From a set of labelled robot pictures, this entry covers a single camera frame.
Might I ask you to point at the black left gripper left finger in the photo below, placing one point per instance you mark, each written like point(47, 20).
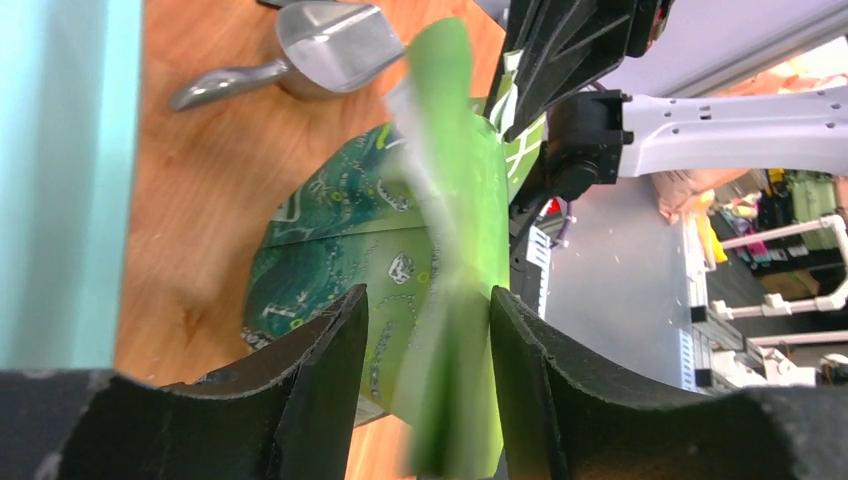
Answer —
point(285, 411)

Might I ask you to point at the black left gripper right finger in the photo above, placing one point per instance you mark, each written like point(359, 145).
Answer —
point(567, 412)

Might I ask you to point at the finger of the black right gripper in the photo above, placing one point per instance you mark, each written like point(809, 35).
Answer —
point(564, 46)

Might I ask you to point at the green cat litter bag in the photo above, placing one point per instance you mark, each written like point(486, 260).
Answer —
point(417, 211)

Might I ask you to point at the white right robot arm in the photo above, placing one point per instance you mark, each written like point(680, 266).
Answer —
point(597, 137)

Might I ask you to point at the light blue litter box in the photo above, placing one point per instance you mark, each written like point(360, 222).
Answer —
point(70, 108)

